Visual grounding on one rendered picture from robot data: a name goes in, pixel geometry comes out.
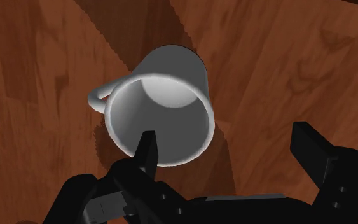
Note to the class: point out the white mug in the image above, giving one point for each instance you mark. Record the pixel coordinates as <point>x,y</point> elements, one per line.
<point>166,124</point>

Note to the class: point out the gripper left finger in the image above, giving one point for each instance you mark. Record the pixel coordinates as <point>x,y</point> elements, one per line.
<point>129,183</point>

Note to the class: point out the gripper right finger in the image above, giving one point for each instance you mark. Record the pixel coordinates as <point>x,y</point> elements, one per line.
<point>336,167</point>

